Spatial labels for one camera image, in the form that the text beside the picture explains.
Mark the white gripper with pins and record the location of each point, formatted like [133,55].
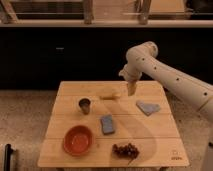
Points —
[131,75]

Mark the yellow banana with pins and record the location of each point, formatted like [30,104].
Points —
[110,97]

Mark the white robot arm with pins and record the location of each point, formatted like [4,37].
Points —
[142,59]

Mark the red bowl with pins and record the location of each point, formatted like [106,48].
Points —
[78,140]

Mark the grey folded cloth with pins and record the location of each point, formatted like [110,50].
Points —
[147,108]

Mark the blue sponge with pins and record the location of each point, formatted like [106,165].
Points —
[107,124]

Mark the dark small cup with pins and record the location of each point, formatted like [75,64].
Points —
[84,104]

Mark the wooden table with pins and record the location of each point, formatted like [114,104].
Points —
[97,124]

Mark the bunch of dark grapes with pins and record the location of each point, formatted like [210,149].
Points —
[128,151]

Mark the black object at floor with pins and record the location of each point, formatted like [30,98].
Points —
[7,157]

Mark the wooden shelf rail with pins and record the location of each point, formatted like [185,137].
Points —
[106,13]

